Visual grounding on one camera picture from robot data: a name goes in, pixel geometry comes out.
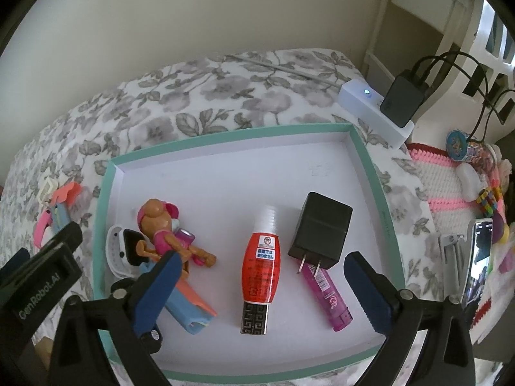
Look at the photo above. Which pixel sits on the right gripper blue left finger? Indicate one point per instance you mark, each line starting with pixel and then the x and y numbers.
pixel 152 289

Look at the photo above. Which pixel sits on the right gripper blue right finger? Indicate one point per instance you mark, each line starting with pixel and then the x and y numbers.
pixel 374 292

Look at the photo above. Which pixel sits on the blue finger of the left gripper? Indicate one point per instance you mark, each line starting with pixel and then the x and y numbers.
pixel 65 242
pixel 12 265

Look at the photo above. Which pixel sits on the pink plastic band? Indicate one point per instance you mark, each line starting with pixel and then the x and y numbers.
pixel 44 221

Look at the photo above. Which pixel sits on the coral toy gun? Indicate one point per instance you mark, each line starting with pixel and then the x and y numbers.
pixel 66 194

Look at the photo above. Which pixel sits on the white smartwatch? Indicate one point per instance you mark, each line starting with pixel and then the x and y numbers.
pixel 121 255

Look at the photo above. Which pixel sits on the magenta lighter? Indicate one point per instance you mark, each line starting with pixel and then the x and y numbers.
pixel 328 296

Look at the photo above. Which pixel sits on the black wall charger plug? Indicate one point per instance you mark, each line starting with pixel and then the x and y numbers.
pixel 321 232

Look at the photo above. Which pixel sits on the brown pink puppy toy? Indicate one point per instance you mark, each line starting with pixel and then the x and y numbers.
pixel 155 220

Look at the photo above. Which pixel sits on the red glue bottle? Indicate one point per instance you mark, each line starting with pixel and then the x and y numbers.
pixel 262 259

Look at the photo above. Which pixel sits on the blue toy gun green slider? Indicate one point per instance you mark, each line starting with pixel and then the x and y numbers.
pixel 59 216

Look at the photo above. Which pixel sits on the black toy car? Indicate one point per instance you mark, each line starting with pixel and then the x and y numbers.
pixel 152 340

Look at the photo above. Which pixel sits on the grey floral blanket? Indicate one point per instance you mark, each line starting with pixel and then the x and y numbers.
pixel 209 95

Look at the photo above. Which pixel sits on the white rectangular clip part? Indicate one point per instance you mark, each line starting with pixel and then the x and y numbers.
pixel 48 187

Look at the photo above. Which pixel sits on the grey phone stand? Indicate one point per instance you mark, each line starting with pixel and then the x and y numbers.
pixel 453 253

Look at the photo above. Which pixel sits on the pink white crochet mat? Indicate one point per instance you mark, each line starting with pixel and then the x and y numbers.
pixel 452 213

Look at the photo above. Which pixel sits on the smartphone on stand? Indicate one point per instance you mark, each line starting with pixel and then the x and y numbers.
pixel 478 245

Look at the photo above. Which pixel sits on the teal shallow cardboard tray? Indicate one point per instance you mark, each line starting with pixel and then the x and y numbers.
pixel 220 182

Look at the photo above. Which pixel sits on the white small case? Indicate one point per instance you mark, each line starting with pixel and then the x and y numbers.
pixel 471 182

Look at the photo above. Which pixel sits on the colourful small toys pile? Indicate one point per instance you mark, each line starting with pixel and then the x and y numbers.
pixel 490 200

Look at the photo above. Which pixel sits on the glitter candy tube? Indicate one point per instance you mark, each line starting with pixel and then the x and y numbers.
pixel 461 148

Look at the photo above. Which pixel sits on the white power strip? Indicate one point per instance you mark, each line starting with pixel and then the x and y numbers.
pixel 363 102

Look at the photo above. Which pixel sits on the black power adapter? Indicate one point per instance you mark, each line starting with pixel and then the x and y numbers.
pixel 404 97

